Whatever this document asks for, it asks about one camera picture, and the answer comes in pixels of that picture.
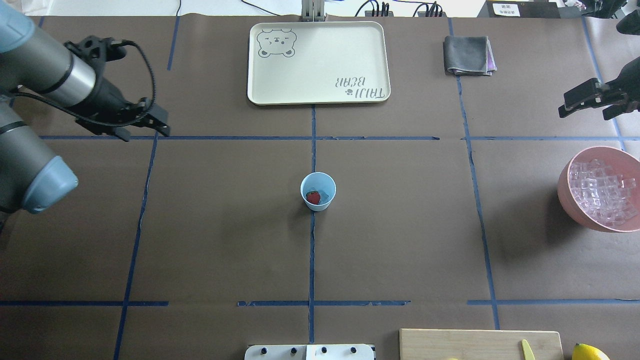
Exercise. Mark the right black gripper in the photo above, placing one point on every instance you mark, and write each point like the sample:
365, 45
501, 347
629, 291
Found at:
629, 81

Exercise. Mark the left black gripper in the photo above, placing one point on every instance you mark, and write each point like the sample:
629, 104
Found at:
106, 96

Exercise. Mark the red strawberry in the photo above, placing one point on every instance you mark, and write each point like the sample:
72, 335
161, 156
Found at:
312, 197

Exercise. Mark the light blue cup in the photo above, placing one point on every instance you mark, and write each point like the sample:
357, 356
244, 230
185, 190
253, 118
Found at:
318, 181

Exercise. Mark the ice cubes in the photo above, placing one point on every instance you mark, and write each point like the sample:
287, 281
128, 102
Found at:
323, 197

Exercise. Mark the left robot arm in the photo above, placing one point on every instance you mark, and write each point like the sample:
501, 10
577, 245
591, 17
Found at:
69, 77

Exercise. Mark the pink bowl of ice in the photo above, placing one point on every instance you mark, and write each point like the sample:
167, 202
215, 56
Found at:
599, 189

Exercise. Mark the black box with label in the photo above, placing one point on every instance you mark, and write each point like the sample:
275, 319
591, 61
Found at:
534, 9

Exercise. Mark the folded grey cloth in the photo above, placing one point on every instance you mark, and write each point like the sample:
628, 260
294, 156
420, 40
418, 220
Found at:
468, 55

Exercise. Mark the cream bear tray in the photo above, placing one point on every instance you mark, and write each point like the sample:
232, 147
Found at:
294, 63

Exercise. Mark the lemon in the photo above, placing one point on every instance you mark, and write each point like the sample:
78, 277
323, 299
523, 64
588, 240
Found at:
582, 351

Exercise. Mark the yellow knife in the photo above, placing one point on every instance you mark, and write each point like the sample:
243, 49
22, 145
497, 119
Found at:
527, 351

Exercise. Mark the wooden cutting board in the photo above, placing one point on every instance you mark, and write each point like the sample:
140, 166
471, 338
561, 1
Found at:
466, 344

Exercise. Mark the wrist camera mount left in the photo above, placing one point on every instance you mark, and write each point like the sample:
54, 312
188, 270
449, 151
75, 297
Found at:
94, 49

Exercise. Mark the aluminium frame post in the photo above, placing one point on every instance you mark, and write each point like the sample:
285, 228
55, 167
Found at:
313, 11

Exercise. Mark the white camera pole base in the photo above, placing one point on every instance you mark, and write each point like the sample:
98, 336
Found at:
349, 351

